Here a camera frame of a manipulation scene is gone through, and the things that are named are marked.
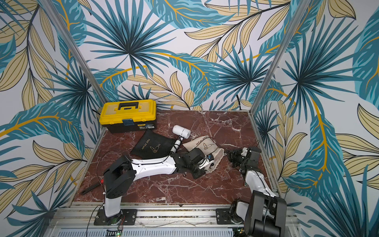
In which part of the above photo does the white hair dryer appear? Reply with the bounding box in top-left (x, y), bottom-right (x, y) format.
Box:
top-left (171, 125), bottom-right (191, 153)

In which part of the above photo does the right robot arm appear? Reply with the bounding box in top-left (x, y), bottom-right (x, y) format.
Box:
top-left (227, 147), bottom-right (287, 237)

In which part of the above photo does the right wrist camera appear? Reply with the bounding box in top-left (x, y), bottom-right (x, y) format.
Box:
top-left (241, 147), bottom-right (249, 157)

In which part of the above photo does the beige drawstring dryer bag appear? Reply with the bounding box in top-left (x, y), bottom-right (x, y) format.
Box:
top-left (183, 135), bottom-right (225, 173)

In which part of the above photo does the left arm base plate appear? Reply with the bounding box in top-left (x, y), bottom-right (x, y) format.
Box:
top-left (94, 209), bottom-right (137, 226)

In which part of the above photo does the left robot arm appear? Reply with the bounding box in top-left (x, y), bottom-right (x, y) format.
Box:
top-left (103, 148), bottom-right (215, 218)

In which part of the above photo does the red black hand tool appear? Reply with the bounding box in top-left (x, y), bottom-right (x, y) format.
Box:
top-left (80, 179), bottom-right (104, 195)

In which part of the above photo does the yellow black toolbox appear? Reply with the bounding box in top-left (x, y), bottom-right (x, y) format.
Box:
top-left (99, 99), bottom-right (157, 133)

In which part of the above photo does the black drawstring dryer bag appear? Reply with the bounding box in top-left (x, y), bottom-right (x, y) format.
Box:
top-left (130, 130), bottom-right (175, 160)

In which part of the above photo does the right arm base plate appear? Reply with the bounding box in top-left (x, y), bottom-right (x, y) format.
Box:
top-left (216, 208), bottom-right (254, 225)

